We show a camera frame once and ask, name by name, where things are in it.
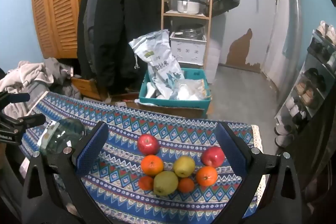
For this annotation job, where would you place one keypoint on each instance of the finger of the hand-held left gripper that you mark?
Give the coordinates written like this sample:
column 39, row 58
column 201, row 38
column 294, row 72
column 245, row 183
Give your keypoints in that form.
column 18, row 98
column 31, row 120

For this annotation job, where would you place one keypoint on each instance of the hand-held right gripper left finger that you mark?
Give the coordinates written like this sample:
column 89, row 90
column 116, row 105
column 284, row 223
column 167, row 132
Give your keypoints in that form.
column 92, row 150

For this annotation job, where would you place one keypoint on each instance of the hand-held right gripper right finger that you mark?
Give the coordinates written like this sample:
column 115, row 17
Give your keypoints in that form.
column 231, row 150

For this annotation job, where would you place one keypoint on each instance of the red apple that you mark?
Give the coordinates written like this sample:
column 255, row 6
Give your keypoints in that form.
column 212, row 157
column 148, row 144

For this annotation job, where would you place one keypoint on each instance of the large orange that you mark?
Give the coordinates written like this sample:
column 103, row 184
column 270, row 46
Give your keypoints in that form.
column 206, row 175
column 152, row 165

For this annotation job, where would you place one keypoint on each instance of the yellow-green pear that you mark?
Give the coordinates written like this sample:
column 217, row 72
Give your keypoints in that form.
column 183, row 166
column 165, row 183

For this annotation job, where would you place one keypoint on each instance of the small tangerine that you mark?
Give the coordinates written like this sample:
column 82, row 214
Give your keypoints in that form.
column 186, row 185
column 145, row 183

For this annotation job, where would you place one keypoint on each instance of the white towel pile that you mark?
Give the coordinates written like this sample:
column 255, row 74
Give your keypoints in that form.
column 23, row 74

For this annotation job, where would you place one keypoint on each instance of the clear glass bowl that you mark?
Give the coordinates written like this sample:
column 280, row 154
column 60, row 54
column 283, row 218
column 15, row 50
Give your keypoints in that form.
column 65, row 132

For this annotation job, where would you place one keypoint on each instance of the grey crumpled garment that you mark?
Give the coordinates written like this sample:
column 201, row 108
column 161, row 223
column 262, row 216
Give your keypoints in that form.
column 61, row 74

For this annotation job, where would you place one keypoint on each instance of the wooden drawer chest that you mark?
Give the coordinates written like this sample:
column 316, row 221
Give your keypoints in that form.
column 84, row 85

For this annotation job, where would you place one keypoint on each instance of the blue patterned tablecloth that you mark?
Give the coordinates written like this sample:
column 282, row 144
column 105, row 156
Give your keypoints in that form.
column 170, row 129

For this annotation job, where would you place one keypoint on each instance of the flat cardboard box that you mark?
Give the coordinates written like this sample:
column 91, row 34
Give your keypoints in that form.
column 178, row 111

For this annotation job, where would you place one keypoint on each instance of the teal plastic crate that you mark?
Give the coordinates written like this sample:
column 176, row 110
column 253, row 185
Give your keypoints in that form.
column 173, row 103

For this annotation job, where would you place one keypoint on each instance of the clear plastic bags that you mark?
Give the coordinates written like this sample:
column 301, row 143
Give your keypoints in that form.
column 189, row 88

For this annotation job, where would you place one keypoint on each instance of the group of shoes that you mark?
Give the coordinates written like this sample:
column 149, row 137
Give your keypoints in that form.
column 309, row 94

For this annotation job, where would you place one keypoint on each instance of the wooden louvered wardrobe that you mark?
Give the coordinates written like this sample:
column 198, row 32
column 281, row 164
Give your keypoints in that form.
column 57, row 3

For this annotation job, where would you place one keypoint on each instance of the white rice bag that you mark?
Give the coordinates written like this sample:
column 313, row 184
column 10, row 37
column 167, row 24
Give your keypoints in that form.
column 157, row 64

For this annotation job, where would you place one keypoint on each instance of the white plastic basket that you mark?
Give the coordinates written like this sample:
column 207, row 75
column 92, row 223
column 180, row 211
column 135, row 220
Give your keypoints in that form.
column 187, row 50

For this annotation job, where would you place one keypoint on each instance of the white shoe rack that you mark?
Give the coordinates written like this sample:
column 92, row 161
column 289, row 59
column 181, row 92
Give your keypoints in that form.
column 312, row 61

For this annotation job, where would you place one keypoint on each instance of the steel pot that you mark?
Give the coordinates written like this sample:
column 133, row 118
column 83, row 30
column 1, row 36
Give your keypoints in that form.
column 190, row 29

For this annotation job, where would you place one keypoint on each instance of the black hooded coat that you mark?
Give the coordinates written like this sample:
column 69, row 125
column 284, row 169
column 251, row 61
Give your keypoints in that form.
column 118, row 16

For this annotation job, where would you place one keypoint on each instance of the white door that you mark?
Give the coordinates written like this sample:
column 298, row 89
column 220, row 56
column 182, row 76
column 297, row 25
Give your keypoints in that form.
column 278, row 16

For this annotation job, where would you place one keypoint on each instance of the white cooking pot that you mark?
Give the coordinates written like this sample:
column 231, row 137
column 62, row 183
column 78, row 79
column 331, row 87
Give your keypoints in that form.
column 187, row 6

